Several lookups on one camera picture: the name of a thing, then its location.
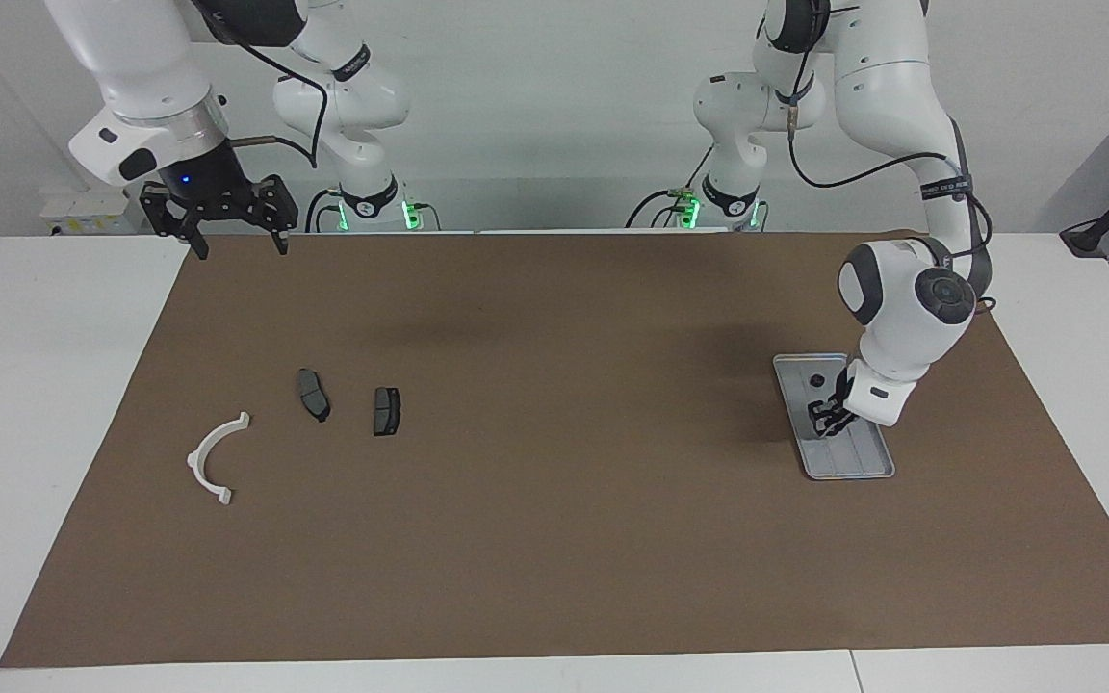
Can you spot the white wall box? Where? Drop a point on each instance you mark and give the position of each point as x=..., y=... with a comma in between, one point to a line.
x=92, y=214

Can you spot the dark grey curved brake pad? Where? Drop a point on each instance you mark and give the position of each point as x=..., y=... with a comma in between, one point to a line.
x=312, y=395

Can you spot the silver metal tray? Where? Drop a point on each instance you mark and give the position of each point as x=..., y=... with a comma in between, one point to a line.
x=863, y=462

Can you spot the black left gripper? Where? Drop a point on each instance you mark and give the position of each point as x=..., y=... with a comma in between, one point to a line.
x=843, y=390

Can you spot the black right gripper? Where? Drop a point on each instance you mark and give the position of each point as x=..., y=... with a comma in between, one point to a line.
x=208, y=188

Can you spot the white curved plastic bracket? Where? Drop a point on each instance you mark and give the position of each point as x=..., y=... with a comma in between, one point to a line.
x=194, y=462

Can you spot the brown table mat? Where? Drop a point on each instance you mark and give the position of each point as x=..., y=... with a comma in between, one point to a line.
x=564, y=539

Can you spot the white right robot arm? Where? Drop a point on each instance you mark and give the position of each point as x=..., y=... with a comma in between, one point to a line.
x=131, y=58

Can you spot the dark grey rectangular brake pad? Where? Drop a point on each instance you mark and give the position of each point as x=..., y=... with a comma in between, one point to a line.
x=386, y=412

